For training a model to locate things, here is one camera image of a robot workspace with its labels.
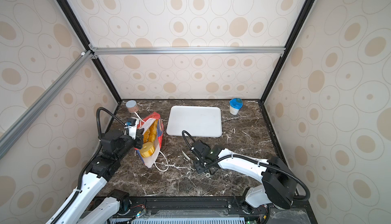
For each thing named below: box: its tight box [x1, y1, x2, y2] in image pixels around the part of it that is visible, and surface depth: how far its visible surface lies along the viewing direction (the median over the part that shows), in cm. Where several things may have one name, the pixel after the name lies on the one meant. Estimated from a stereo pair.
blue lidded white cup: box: [229, 97, 244, 116], surface depth 108 cm
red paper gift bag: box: [133, 112, 164, 169], surface depth 83 cm
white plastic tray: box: [166, 105, 223, 137], surface depth 112 cm
